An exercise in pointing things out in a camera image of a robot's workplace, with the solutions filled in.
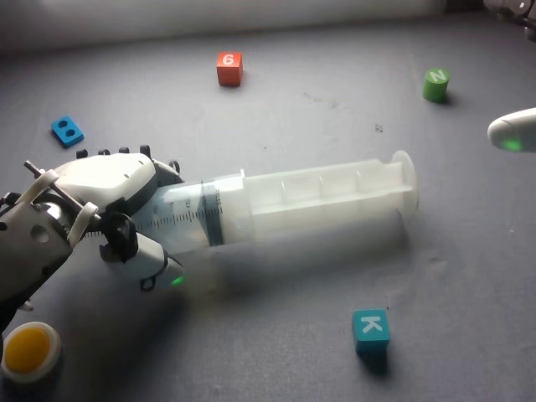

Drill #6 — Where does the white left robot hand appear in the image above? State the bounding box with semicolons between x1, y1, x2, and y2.
49;144;188;293

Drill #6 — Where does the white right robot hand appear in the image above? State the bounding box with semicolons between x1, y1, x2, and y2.
483;0;536;155

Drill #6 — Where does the large clear plastic syringe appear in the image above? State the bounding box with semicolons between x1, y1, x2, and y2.
133;149;420;257

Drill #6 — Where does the blue block with two holes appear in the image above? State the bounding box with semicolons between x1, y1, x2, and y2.
50;115;85;149

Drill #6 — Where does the green letter N cylinder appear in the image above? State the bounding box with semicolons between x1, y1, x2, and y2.
421;67;452;104

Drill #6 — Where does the orange number cube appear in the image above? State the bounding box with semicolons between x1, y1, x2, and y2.
216;51;244;88

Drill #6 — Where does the grey table cloth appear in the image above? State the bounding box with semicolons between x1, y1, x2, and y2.
0;12;536;402

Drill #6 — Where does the teal letter K cube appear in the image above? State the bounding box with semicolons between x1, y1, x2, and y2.
351;308;392;355

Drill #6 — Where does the yellow button with white ring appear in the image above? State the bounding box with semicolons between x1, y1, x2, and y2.
0;321;63;384

